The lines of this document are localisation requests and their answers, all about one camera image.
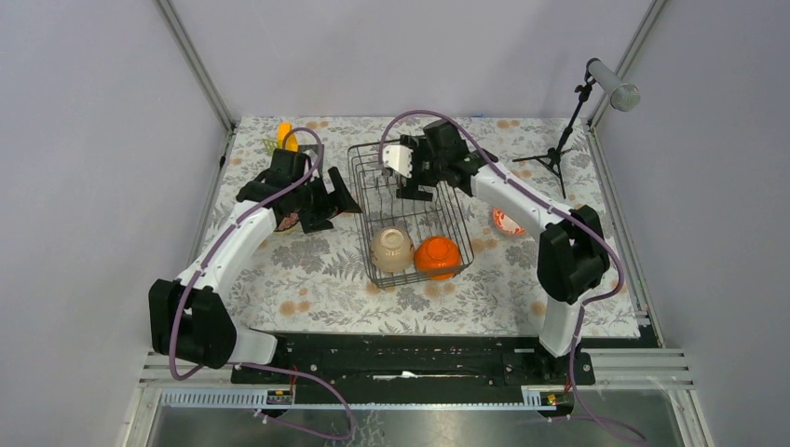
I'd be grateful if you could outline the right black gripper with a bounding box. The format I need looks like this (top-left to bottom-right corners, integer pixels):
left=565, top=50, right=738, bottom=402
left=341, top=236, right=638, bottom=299
left=397, top=135, right=447, bottom=202

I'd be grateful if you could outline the black microphone tripod stand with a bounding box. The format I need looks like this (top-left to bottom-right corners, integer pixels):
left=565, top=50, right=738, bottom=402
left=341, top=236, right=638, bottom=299
left=513, top=74, right=596, bottom=198

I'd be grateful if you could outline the pink speckled bowl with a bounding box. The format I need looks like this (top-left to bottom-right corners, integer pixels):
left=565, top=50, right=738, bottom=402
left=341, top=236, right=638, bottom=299
left=382, top=144, right=413, bottom=178

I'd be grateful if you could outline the floral tablecloth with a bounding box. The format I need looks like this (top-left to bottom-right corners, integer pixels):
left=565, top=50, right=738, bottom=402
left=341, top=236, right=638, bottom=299
left=203, top=116, right=639, bottom=338

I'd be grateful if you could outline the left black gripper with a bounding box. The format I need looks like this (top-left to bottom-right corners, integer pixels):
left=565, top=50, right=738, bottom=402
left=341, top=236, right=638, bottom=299
left=292, top=166, right=361, bottom=233

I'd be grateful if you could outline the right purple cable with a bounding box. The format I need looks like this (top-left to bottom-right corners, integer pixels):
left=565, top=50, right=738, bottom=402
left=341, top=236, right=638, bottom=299
left=377, top=109, right=649, bottom=447

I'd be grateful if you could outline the yellow patterned bowl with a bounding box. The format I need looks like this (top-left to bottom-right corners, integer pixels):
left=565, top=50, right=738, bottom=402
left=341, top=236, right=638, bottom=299
left=275, top=212, right=299, bottom=233

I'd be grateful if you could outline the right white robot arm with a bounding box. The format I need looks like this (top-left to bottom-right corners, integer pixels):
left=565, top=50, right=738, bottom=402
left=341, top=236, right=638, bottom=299
left=378, top=119, right=611, bottom=384

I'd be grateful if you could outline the beige ceramic bowl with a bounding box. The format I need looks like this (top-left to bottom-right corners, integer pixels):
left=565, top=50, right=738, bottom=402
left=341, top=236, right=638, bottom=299
left=371, top=226, right=415, bottom=273

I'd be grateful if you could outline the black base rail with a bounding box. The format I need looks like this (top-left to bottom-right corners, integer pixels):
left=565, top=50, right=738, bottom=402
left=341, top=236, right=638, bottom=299
left=170, top=327, right=661, bottom=405

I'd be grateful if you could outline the purple cable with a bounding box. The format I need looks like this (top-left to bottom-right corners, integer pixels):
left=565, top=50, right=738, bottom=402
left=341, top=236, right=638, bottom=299
left=168, top=127, right=358, bottom=442
left=377, top=109, right=649, bottom=447

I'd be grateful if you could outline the grey microphone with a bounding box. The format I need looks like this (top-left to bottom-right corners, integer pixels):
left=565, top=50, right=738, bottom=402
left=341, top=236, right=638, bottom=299
left=586, top=58, right=641, bottom=112

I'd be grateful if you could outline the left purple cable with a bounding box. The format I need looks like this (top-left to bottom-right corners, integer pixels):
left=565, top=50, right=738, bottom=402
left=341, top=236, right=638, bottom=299
left=168, top=127, right=358, bottom=442

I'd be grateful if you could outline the orange bowl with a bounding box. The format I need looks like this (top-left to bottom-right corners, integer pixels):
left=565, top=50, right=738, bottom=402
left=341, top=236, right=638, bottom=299
left=414, top=236, right=462, bottom=281

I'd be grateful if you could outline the blue white patterned bowl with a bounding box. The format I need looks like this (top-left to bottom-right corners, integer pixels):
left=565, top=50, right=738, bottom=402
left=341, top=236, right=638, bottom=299
left=277, top=211, right=302, bottom=232

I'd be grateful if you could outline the black wire dish rack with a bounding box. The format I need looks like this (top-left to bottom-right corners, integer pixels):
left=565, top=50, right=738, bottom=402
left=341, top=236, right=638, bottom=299
left=347, top=142, right=474, bottom=288

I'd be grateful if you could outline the orange block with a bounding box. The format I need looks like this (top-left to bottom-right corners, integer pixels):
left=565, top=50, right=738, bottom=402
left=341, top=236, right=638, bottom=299
left=277, top=121, right=299, bottom=152

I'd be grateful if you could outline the red white patterned bowl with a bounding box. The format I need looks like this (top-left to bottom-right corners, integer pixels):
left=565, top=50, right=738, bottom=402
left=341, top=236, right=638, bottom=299
left=492, top=208, right=527, bottom=237

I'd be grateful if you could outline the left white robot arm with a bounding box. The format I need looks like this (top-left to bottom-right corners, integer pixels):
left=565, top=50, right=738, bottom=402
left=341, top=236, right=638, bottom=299
left=148, top=144, right=361, bottom=383

